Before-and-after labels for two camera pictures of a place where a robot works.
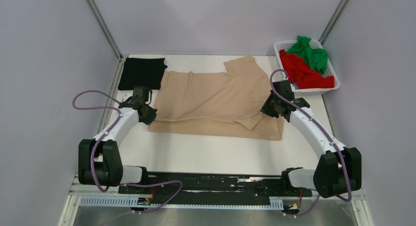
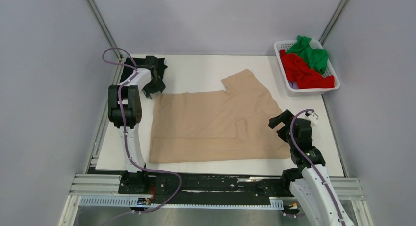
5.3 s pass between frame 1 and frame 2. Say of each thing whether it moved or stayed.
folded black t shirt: stayed
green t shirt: stayed
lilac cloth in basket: stayed
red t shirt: stayed
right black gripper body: moved
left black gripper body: moved
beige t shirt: moved
